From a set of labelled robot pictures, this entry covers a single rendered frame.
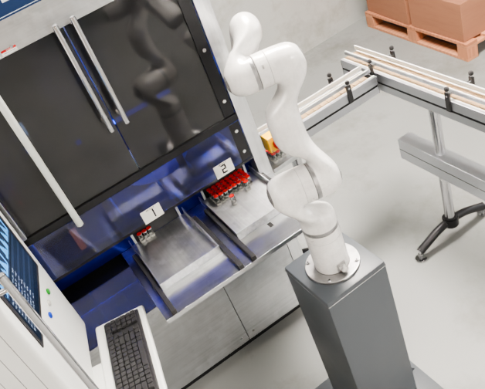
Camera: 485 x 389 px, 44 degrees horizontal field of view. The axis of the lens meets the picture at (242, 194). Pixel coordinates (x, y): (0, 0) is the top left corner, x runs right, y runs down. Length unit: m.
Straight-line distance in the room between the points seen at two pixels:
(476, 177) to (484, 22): 2.16
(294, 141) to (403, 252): 1.66
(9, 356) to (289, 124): 1.00
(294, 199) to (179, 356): 1.27
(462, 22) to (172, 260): 2.99
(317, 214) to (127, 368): 0.83
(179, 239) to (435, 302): 1.30
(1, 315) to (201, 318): 1.24
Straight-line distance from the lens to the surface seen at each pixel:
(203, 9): 2.19
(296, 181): 1.78
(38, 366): 1.85
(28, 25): 2.02
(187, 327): 2.75
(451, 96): 2.62
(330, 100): 2.79
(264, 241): 2.22
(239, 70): 1.62
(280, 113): 1.68
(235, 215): 2.39
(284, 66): 1.63
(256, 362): 3.02
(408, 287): 3.10
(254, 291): 2.82
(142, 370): 2.11
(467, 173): 2.82
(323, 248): 1.94
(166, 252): 2.38
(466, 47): 4.67
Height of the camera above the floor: 2.33
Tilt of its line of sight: 36 degrees down
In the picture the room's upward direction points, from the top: 23 degrees counter-clockwise
